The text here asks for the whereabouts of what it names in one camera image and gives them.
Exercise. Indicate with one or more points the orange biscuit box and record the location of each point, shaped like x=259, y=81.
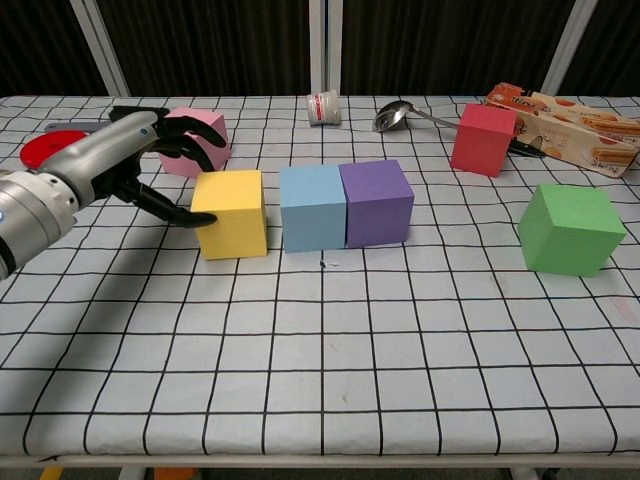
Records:
x=575, y=130

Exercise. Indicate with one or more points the red foam cube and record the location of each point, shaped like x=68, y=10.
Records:
x=480, y=145

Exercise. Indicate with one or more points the green foam cube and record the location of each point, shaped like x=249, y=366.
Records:
x=565, y=235

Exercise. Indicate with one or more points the purple foam cube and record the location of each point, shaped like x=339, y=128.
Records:
x=377, y=210

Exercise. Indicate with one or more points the white black checkered tablecloth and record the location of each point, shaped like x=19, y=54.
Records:
x=320, y=350

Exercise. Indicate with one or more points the pink foam cube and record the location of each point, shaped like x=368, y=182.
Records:
x=210, y=125

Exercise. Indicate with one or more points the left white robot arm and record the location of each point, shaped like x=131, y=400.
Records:
x=30, y=225

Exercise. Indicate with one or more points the grey brush black bristles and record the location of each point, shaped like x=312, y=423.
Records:
x=75, y=126

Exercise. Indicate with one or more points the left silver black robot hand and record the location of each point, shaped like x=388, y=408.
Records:
x=100, y=155

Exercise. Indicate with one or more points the red plastic disc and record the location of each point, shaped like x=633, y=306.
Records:
x=45, y=145

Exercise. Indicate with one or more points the light blue foam cube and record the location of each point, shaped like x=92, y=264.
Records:
x=312, y=215

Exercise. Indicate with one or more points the white partition post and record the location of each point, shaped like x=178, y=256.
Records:
x=567, y=50
x=325, y=45
x=100, y=50

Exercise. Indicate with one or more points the yellow foam cube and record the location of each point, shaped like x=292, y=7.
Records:
x=232, y=220

